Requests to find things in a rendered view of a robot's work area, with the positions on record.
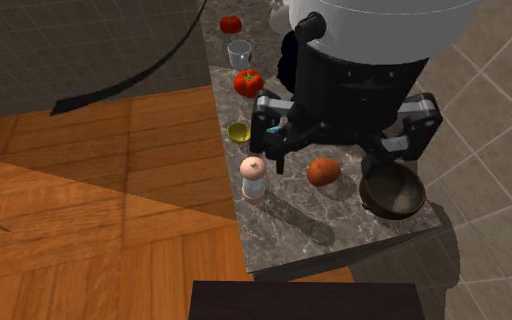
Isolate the large red tomato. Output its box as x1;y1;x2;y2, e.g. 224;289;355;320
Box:
233;68;265;99

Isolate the grey mug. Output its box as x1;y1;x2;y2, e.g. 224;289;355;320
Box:
227;39;254;72

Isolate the yellow bowl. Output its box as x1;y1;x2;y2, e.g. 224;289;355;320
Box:
226;122;252;145

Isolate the small red tomato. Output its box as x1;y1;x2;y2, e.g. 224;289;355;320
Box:
219;15;243;35

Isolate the pink and white pepper mill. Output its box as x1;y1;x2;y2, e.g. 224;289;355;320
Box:
239;155;267;205

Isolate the orange-brown potato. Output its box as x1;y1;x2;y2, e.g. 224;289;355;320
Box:
306;157;342;187

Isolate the dark brown bowl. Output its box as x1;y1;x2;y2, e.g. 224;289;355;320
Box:
358;160;427;221

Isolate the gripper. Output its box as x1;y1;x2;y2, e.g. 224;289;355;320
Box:
249;11;444;179

